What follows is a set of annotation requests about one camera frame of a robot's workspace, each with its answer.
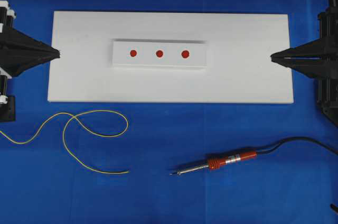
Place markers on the large white foam board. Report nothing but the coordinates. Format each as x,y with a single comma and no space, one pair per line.
239,68

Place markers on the red handled soldering iron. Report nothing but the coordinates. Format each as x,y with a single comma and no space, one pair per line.
216,163

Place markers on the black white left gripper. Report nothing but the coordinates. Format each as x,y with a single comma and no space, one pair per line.
12,39

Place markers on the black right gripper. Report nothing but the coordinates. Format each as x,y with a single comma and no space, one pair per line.
325,68

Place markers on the small white raised plate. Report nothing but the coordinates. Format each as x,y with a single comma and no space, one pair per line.
156,54

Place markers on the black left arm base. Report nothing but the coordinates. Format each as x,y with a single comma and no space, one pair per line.
8,113

